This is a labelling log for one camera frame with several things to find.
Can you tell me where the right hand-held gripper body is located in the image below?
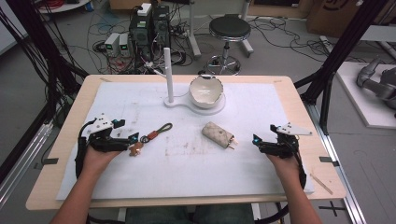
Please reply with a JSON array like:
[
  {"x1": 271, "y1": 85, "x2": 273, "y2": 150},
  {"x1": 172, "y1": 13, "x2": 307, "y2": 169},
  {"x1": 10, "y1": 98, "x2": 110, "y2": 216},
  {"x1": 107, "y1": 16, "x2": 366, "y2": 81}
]
[{"x1": 260, "y1": 121, "x2": 314, "y2": 159}]

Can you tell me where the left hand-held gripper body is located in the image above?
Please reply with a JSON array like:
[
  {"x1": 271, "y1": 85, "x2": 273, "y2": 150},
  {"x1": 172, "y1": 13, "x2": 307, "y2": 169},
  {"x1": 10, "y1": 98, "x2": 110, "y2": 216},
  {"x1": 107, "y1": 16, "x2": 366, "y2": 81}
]
[{"x1": 81, "y1": 113, "x2": 132, "y2": 153}]

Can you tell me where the brown leather keychain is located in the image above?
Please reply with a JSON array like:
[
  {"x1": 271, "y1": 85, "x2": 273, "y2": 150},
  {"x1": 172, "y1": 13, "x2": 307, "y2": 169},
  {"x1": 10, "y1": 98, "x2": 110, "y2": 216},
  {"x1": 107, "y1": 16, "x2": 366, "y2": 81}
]
[{"x1": 128, "y1": 121, "x2": 174, "y2": 158}]

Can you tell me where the person's left hand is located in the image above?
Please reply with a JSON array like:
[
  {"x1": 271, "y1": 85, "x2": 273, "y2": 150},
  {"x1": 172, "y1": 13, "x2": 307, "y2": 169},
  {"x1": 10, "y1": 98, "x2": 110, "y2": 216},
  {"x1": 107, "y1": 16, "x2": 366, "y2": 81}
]
[{"x1": 81, "y1": 144, "x2": 123, "y2": 179}]

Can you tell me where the person's right hand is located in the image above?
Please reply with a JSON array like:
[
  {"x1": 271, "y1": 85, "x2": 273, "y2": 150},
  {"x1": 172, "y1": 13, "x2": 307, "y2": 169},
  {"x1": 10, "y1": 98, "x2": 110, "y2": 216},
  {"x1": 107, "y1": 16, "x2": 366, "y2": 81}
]
[{"x1": 265, "y1": 151, "x2": 302, "y2": 185}]

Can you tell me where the light wooden table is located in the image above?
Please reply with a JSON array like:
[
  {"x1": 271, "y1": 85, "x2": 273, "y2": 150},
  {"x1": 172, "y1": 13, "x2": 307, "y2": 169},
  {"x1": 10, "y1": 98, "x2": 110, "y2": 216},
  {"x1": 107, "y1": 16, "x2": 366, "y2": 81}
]
[{"x1": 25, "y1": 74, "x2": 347, "y2": 212}]

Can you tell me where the beige zip pouch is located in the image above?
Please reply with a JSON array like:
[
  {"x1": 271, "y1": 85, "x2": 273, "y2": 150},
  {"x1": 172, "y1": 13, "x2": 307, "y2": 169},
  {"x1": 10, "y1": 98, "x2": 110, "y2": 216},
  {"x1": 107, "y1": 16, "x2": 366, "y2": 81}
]
[{"x1": 201, "y1": 120, "x2": 239, "y2": 150}]

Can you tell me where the black tape strip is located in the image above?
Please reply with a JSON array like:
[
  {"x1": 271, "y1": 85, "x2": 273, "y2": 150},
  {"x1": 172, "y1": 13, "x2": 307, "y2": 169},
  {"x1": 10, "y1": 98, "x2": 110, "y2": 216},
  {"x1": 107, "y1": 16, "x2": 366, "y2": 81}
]
[
  {"x1": 33, "y1": 157, "x2": 60, "y2": 171},
  {"x1": 318, "y1": 156, "x2": 341, "y2": 168}
]

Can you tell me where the thin wooden stick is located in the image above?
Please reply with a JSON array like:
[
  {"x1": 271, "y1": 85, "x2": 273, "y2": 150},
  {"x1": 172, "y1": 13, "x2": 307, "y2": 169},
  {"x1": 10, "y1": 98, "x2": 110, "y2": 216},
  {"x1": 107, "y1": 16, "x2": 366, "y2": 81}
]
[{"x1": 309, "y1": 173, "x2": 334, "y2": 196}]

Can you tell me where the white stand with pole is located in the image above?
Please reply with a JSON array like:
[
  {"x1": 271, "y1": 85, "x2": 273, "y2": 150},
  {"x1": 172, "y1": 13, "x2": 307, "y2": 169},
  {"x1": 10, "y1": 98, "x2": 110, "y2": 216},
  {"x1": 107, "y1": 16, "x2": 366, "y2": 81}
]
[{"x1": 163, "y1": 47, "x2": 227, "y2": 117}]

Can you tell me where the white table mat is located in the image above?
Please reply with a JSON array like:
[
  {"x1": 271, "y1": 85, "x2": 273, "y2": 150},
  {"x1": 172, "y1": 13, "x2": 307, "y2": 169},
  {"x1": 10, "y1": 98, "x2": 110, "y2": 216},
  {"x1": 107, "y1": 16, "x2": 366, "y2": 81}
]
[{"x1": 55, "y1": 81, "x2": 316, "y2": 202}]

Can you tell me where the white eggshell-shaped bowl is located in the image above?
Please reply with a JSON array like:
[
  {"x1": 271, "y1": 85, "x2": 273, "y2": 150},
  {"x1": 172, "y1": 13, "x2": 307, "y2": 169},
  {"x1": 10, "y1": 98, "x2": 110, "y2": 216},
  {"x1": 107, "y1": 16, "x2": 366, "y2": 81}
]
[{"x1": 188, "y1": 75, "x2": 225, "y2": 110}]

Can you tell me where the grey power supply unit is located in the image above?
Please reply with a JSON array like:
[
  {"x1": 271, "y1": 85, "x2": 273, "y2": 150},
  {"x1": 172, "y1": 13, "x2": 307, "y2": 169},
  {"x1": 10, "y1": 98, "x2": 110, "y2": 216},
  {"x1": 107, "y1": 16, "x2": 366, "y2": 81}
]
[
  {"x1": 104, "y1": 32, "x2": 121, "y2": 58},
  {"x1": 119, "y1": 33, "x2": 132, "y2": 58}
]

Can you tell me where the white floor board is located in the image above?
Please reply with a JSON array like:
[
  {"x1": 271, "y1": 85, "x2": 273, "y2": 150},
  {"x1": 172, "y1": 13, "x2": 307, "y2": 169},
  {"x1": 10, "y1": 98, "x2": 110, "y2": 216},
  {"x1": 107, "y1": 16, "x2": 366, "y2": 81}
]
[{"x1": 335, "y1": 61, "x2": 396, "y2": 131}]

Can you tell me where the black computer tower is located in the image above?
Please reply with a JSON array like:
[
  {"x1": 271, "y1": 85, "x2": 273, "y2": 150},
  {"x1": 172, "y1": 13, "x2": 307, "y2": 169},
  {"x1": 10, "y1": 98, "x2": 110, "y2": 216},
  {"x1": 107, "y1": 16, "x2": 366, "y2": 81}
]
[
  {"x1": 128, "y1": 8, "x2": 154, "y2": 62},
  {"x1": 151, "y1": 5, "x2": 172, "y2": 52}
]

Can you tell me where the white desk leg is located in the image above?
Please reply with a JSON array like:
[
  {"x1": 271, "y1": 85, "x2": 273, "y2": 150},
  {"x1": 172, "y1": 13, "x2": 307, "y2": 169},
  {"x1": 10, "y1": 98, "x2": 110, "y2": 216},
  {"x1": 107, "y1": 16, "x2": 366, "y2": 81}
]
[
  {"x1": 186, "y1": 0, "x2": 204, "y2": 61},
  {"x1": 238, "y1": 0, "x2": 255, "y2": 59}
]

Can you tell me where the black round stool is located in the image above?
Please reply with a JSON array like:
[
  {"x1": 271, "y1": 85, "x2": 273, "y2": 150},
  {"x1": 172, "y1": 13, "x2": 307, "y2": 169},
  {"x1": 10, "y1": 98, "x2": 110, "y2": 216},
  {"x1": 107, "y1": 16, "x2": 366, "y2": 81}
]
[{"x1": 205, "y1": 13, "x2": 252, "y2": 77}]

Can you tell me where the white box device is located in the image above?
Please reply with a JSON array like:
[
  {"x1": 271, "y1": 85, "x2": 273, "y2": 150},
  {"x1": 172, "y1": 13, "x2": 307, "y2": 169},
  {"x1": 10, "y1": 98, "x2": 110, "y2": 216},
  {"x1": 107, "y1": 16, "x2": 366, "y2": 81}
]
[{"x1": 136, "y1": 2, "x2": 153, "y2": 18}]

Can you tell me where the cardboard box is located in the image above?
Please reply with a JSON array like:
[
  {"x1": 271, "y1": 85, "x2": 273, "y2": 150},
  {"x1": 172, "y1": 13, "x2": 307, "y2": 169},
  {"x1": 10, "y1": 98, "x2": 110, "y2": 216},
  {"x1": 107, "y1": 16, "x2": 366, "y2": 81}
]
[{"x1": 305, "y1": 0, "x2": 396, "y2": 39}]

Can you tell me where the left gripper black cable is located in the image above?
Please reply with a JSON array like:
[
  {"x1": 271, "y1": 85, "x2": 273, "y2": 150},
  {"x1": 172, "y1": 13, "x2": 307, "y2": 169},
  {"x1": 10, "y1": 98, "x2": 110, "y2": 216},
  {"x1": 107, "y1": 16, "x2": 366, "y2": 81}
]
[{"x1": 74, "y1": 117, "x2": 98, "y2": 180}]

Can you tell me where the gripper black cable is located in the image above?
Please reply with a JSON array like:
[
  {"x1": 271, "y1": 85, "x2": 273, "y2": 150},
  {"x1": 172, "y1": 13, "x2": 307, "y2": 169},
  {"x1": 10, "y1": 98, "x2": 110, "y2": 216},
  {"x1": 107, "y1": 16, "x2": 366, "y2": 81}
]
[
  {"x1": 254, "y1": 146, "x2": 308, "y2": 224},
  {"x1": 74, "y1": 117, "x2": 98, "y2": 180}
]

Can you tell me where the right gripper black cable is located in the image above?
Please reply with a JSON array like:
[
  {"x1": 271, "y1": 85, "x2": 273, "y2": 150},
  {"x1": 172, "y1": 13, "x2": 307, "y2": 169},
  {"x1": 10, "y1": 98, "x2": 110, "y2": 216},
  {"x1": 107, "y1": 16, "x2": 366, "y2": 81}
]
[{"x1": 254, "y1": 146, "x2": 308, "y2": 224}]

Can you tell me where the aluminium rail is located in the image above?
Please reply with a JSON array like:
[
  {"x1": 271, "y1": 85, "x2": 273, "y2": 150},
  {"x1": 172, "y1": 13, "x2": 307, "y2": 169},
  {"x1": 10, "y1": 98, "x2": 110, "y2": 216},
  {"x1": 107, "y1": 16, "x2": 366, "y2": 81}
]
[
  {"x1": 0, "y1": 120, "x2": 54, "y2": 210},
  {"x1": 304, "y1": 102, "x2": 368, "y2": 224}
]

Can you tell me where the black frame post with cables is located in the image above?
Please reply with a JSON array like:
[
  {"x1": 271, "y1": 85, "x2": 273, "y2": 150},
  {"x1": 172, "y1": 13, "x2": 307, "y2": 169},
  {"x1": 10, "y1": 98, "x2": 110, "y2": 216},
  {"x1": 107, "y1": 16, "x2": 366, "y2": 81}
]
[{"x1": 0, "y1": 0, "x2": 90, "y2": 185}]

